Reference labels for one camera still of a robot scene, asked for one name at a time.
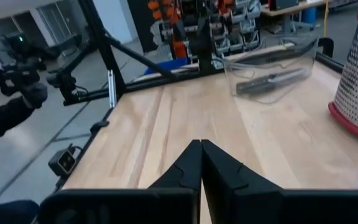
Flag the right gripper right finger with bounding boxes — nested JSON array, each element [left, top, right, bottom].
[[201, 139, 358, 224]]

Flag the blue barrel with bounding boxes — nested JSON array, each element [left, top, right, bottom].
[[301, 6, 318, 26]]

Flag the storage shelves with boxes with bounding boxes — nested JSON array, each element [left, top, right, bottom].
[[146, 0, 262, 63]]

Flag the person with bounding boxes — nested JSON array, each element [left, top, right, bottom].
[[0, 95, 40, 224]]

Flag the black machine green lights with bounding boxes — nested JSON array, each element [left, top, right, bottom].
[[0, 30, 48, 96]]

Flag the blue plastic bin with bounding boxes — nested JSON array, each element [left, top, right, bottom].
[[144, 57, 192, 75]]

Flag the white upright post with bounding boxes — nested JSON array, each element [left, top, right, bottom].
[[107, 68, 118, 109]]

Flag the black aluminium rig frame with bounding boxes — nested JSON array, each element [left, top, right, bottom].
[[45, 0, 344, 190]]

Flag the black camera box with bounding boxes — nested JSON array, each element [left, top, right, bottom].
[[47, 147, 78, 177]]

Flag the person's hand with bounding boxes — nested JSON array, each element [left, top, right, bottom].
[[19, 81, 48, 110]]

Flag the wooden workbench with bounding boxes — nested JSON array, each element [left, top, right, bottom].
[[259, 0, 332, 18]]

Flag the yellow cable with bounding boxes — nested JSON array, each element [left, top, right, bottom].
[[323, 0, 329, 37]]

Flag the clear plastic bin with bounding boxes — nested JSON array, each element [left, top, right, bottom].
[[223, 34, 319, 105]]

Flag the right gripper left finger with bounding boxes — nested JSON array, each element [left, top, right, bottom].
[[38, 139, 203, 224]]

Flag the long black-handled knife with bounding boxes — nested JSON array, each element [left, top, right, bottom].
[[236, 74, 291, 96]]

